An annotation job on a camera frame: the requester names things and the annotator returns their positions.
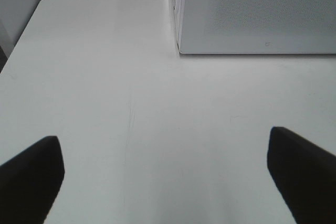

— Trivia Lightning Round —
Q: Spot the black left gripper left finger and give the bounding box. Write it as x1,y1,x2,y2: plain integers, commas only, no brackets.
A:
1,136,65,223

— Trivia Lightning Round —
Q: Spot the white microwave door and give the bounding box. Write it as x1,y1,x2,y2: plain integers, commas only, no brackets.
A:
180,0,335,54

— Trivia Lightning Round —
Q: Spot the white microwave oven body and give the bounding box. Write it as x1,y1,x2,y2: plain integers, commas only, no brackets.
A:
173,0,185,51

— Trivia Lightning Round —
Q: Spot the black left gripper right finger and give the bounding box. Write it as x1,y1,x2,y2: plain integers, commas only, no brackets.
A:
267,126,335,223

